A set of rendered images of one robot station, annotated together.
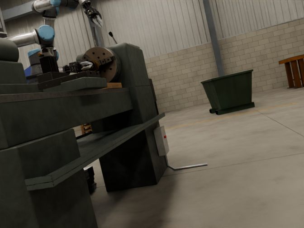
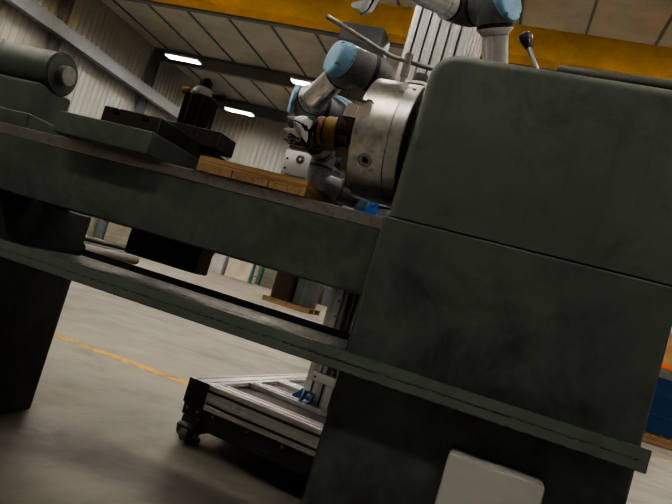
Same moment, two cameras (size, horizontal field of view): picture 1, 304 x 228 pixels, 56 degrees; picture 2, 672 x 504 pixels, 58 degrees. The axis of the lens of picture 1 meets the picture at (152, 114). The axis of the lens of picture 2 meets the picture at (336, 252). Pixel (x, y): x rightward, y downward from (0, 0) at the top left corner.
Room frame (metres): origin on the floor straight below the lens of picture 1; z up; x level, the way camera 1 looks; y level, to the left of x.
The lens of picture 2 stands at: (2.42, -1.23, 0.67)
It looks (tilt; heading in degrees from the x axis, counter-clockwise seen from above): 4 degrees up; 93
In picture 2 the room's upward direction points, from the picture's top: 16 degrees clockwise
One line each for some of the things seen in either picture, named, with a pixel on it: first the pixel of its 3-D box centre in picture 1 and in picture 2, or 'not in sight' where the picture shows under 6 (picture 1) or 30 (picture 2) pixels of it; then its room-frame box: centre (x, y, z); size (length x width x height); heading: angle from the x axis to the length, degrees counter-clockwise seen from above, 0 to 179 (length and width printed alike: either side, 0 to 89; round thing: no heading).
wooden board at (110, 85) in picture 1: (92, 90); (277, 192); (2.13, 0.39, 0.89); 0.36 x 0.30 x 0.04; 76
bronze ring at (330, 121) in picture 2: (92, 65); (334, 132); (2.23, 0.36, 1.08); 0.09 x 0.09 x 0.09; 77
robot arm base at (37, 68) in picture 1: (38, 69); not in sight; (2.61, 0.91, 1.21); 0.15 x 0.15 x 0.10
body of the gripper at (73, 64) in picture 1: (72, 68); (306, 136); (2.14, 0.50, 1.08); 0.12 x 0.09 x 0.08; 75
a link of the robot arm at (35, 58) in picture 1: (35, 56); not in sight; (2.62, 0.90, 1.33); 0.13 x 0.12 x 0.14; 136
